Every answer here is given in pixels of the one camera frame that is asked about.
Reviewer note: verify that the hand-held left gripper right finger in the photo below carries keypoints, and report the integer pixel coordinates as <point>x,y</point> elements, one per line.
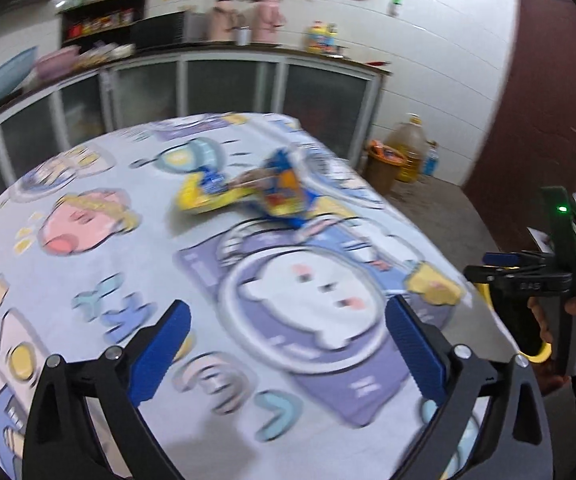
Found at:
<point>417,355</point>

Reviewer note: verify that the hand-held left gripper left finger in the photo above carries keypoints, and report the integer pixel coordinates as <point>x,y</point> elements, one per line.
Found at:
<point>160,355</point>

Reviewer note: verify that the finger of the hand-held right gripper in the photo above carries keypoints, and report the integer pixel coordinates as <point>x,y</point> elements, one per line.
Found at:
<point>487,275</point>
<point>500,258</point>

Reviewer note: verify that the bin with yellow rim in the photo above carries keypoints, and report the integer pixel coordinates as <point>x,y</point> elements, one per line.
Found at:
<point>535,356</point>

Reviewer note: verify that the yellow blue snack wrapper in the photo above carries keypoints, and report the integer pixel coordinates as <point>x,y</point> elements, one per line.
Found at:
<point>203,197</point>

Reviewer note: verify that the blue orange snack wrapper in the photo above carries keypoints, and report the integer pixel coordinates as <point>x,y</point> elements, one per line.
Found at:
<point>280,190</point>

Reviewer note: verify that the cartoon printed tablecloth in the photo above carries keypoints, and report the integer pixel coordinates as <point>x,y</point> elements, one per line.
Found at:
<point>118,260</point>

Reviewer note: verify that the blue liquid bottle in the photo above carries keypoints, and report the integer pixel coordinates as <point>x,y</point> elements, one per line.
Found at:
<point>431,160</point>

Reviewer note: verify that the large cooking oil jug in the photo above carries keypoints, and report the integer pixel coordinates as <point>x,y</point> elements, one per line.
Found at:
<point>410,145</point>

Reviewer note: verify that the orange bucket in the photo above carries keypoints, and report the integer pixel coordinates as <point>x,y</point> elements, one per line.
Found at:
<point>382,170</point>

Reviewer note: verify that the dark red door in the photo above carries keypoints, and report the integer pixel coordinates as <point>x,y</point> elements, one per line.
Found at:
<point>542,110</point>

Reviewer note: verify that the glass door kitchen cabinet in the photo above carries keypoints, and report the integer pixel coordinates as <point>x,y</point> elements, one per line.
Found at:
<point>218,85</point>

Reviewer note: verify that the detergent bottle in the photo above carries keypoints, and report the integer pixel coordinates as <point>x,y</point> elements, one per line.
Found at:
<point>322,37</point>

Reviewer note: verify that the clear bag of food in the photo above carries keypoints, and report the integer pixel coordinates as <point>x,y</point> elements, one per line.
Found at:
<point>105,54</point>

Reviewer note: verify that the pink plastic basin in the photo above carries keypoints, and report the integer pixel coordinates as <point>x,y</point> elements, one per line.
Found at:
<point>58,62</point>

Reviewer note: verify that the black microwave oven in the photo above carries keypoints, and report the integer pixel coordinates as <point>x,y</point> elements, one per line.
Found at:
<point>163,30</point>

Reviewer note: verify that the white cup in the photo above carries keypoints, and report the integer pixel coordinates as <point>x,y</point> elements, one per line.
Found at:
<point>243,37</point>

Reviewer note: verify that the row of seasoning jars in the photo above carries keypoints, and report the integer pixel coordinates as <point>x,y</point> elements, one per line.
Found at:
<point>100,22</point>

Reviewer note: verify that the pink thermos with dark lid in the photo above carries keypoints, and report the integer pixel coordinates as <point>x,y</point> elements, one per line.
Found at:
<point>223,22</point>

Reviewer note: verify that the dark corner shelf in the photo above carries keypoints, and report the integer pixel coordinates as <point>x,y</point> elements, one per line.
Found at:
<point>140,2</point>

